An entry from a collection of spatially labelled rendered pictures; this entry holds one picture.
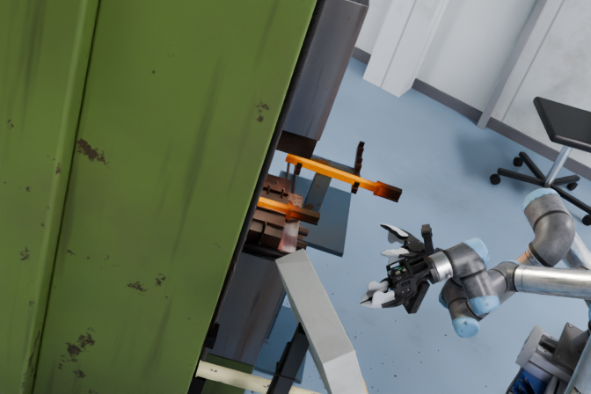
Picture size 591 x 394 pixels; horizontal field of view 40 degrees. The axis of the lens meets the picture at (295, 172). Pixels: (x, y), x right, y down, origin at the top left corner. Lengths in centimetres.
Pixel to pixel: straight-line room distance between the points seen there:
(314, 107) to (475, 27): 373
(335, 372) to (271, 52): 73
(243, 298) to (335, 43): 91
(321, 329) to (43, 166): 73
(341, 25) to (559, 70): 380
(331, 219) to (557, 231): 96
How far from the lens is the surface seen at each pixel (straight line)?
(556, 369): 287
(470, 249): 220
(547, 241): 246
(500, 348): 405
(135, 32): 180
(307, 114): 213
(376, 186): 283
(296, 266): 202
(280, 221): 247
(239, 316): 259
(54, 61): 177
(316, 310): 193
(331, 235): 300
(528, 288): 228
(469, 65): 585
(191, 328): 226
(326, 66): 206
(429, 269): 217
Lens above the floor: 244
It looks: 32 degrees down
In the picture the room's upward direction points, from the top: 20 degrees clockwise
